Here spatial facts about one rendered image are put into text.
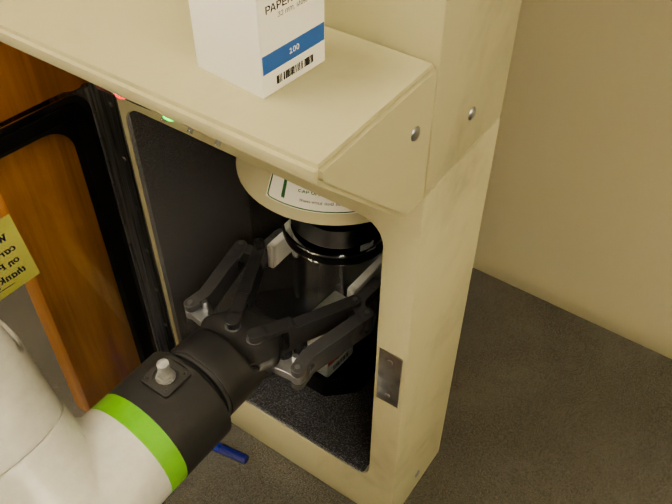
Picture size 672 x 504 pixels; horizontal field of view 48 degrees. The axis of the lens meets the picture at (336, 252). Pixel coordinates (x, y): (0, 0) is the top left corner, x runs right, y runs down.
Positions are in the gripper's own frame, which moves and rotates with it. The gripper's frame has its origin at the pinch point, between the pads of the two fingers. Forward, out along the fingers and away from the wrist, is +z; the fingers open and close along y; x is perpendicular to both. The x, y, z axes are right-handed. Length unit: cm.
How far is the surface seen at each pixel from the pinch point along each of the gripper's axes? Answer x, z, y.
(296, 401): 18.2, -6.9, 0.2
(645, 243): 11.5, 33.4, -23.3
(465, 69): -29.1, -6.6, -14.0
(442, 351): 2.4, -2.7, -14.2
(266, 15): -35.7, -18.1, -8.5
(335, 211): -13.1, -7.1, -4.9
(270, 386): 18.2, -7.1, 3.9
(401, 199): -23.5, -13.3, -14.2
